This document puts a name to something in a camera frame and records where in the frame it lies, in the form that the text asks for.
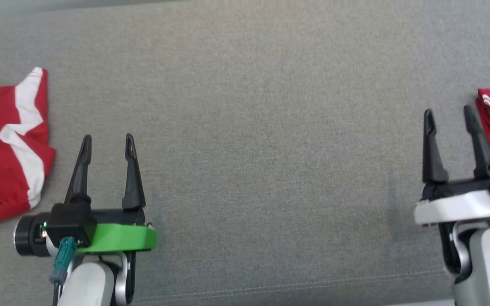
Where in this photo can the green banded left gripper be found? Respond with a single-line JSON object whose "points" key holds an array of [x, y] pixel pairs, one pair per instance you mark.
{"points": [[121, 238]]}

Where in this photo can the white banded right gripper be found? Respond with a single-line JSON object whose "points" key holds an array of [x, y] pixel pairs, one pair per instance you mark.
{"points": [[453, 208]]}

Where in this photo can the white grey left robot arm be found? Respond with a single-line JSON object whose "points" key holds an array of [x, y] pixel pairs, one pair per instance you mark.
{"points": [[85, 284]]}

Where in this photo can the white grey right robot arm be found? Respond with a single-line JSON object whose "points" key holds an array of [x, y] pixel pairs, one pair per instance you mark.
{"points": [[489, 263]]}

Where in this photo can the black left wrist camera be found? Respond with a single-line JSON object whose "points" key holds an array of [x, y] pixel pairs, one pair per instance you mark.
{"points": [[68, 221]]}

